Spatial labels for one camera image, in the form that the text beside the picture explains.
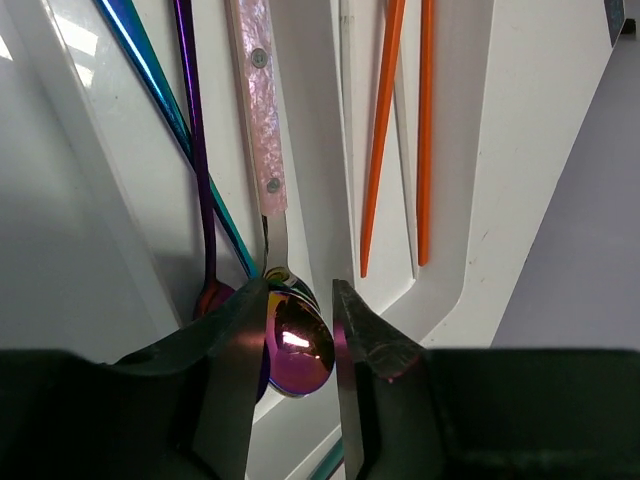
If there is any white divided cutlery tray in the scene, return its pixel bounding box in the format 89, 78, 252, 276
0, 0, 629, 480

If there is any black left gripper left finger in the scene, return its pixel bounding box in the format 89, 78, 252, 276
1, 279, 268, 479

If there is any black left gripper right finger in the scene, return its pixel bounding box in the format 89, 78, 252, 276
332, 280, 639, 479

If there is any orange chopstick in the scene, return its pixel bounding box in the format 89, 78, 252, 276
416, 0, 435, 266
360, 0, 406, 278

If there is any pink-handled steel spoon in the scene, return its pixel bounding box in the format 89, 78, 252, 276
227, 0, 321, 311

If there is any white chopstick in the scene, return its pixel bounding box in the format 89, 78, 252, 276
338, 0, 359, 273
394, 50, 419, 280

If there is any iridescent purple spoon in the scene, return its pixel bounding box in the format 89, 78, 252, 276
174, 0, 235, 320

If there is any iridescent blue-handled spoon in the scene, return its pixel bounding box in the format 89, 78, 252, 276
96, 1, 335, 397

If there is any teal plastic fork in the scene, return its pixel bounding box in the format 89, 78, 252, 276
308, 438, 344, 480

